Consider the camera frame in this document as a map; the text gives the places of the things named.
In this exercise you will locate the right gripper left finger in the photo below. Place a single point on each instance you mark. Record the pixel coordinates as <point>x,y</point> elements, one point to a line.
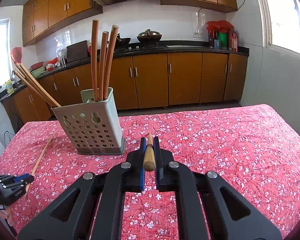
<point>92,207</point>

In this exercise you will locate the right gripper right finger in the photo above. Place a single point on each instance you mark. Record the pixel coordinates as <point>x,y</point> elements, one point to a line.
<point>207,206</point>

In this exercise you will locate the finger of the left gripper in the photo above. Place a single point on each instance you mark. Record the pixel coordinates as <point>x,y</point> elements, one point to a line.
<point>12,192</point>
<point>10,179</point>

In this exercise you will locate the wooden chopstick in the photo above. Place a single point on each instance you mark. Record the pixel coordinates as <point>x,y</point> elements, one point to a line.
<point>33,88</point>
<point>109,58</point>
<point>103,52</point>
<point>149,158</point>
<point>41,155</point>
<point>94,36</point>
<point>34,82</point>

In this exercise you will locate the lower wooden kitchen cabinets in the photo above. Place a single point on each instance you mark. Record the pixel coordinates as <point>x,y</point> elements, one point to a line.
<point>143,81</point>

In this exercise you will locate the wooden kitchen cabinets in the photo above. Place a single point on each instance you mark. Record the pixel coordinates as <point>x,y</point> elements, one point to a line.
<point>174,19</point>
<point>143,81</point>

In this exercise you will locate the upper wooden kitchen cabinets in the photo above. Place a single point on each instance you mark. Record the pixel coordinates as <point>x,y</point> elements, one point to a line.
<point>174,19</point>

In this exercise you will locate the person's left hand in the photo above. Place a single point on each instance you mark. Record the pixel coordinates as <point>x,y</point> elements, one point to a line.
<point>7,214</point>

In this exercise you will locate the red floral tablecloth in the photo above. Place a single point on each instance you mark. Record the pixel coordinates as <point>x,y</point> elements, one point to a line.
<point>252,148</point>

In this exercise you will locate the perforated metal utensil holder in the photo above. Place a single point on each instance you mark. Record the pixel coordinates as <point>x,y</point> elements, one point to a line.
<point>93,127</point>

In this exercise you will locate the yellow detergent bottle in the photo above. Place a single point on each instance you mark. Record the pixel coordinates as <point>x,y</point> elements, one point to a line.
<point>9,86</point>

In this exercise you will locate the green and red basins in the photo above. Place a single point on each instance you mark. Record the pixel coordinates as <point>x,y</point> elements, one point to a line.
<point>37,69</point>

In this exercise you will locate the dark cutting board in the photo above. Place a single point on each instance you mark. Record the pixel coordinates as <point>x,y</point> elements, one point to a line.
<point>77,51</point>

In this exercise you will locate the black countertop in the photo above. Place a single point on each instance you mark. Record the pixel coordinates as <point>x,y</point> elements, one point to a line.
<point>136,49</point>

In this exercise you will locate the black wok left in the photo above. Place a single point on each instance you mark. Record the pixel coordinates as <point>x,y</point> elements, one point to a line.
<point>122,43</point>

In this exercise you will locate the red bag with bottles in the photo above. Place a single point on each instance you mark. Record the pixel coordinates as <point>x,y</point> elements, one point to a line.
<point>222,35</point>

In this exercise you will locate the black wok with lid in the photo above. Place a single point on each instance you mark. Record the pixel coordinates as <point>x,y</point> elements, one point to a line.
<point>149,37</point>

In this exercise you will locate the red plastic bag on wall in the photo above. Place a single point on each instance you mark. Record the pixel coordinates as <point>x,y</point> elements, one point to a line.
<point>16,55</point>

